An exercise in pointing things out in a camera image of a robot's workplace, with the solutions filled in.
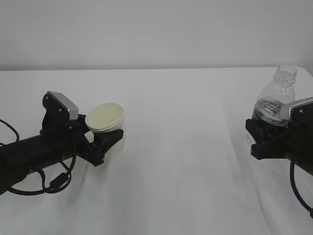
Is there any clear green-label water bottle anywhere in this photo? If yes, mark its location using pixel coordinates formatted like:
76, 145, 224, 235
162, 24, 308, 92
251, 65, 297, 126

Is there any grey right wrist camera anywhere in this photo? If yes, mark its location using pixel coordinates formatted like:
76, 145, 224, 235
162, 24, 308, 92
280, 97, 313, 123

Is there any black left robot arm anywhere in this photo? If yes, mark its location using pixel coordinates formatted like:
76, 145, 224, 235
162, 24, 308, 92
0, 115, 124, 196

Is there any white paper cup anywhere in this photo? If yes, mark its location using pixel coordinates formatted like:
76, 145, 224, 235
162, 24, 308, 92
86, 102, 125, 150

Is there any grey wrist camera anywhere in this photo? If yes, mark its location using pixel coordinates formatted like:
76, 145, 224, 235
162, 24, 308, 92
43, 91, 79, 120
280, 97, 313, 123

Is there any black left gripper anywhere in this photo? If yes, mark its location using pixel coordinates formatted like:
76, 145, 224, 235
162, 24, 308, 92
40, 114, 124, 166

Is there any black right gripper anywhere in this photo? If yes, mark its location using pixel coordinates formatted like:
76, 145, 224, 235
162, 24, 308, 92
245, 117, 313, 175

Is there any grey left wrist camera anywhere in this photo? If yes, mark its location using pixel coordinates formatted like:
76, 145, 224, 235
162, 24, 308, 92
43, 91, 79, 120

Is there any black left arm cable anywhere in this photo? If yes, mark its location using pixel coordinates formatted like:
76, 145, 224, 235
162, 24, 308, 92
0, 119, 76, 196

